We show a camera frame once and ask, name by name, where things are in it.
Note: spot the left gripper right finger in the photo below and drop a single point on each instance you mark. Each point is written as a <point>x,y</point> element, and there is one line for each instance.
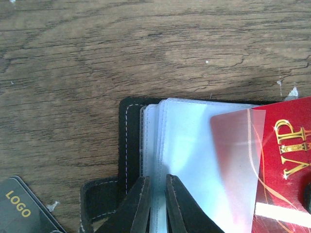
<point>184,215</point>

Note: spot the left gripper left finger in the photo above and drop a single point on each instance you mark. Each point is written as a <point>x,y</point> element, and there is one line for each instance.
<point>133,213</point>

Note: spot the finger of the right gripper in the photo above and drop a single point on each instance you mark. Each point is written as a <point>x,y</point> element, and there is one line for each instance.
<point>306,196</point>

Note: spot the red VIP card 840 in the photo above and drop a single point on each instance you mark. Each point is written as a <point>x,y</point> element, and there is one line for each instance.
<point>264,155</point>

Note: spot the black card holder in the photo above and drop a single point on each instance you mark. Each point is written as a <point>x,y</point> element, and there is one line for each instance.
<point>157,138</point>

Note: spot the black VIP card pile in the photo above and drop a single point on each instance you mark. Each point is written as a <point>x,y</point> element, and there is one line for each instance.
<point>22,212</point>

